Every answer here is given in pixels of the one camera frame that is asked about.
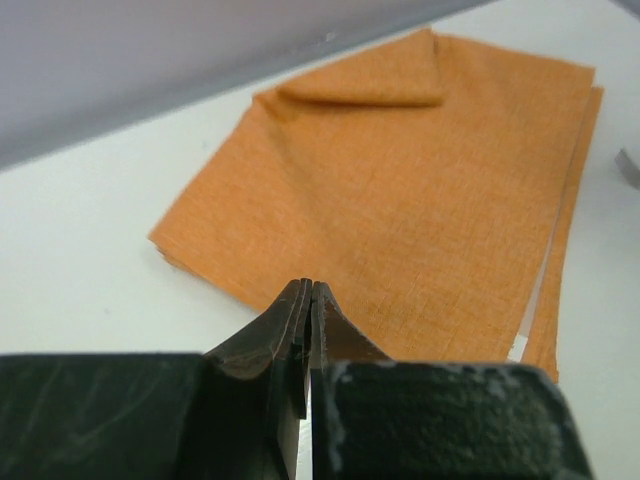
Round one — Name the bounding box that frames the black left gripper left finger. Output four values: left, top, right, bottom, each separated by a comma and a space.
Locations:
1, 279, 312, 479

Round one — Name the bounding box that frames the silver metal utensil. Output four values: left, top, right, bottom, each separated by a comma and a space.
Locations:
614, 149, 640, 190

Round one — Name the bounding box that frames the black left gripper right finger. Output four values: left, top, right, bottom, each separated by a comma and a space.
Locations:
308, 280, 640, 480

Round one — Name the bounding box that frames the orange cloth placemat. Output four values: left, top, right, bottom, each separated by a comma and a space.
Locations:
150, 29, 603, 375

